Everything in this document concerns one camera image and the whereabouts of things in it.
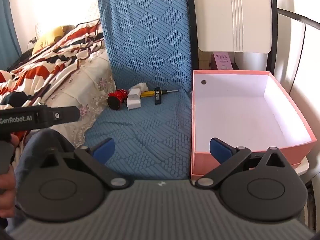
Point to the black tool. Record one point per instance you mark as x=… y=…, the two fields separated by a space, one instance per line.
x=158 y=96

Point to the striped orange white blanket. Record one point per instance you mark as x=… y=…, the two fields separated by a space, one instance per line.
x=50 y=60

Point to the floral lace bed sheet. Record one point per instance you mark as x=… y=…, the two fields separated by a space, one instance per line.
x=90 y=80

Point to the yellow screwdriver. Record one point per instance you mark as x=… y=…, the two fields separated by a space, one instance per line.
x=147 y=93

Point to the dark curved rail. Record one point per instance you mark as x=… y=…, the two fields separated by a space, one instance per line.
x=300 y=18

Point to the white crumpled cloth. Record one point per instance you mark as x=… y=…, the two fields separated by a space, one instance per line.
x=140 y=86

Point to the blue textured chair cover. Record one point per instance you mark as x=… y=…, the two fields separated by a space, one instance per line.
x=145 y=42

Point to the red metal toy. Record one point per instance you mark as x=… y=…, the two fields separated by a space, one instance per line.
x=117 y=100

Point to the pink cardboard box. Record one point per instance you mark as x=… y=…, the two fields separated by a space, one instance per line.
x=240 y=110

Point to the black curved frame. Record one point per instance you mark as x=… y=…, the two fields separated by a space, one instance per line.
x=273 y=30

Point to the person's left hand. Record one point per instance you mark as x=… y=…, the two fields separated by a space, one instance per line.
x=6 y=192

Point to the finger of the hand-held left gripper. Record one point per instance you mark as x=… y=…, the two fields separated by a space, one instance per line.
x=66 y=115

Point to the white charger plug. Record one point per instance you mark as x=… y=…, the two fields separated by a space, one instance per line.
x=133 y=100

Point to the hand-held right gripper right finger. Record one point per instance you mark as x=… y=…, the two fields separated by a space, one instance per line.
x=220 y=150

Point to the white cabinet panel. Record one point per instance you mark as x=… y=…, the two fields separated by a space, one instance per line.
x=232 y=17

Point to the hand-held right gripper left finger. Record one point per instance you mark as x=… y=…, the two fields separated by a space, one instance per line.
x=106 y=147

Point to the pink carton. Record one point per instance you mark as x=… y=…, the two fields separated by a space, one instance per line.
x=221 y=61

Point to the blue curtain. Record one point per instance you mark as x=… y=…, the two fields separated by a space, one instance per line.
x=7 y=30

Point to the person's jeans leg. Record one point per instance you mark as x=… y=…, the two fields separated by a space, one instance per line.
x=37 y=142

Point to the yellow plush toy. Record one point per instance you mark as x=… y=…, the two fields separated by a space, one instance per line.
x=52 y=36

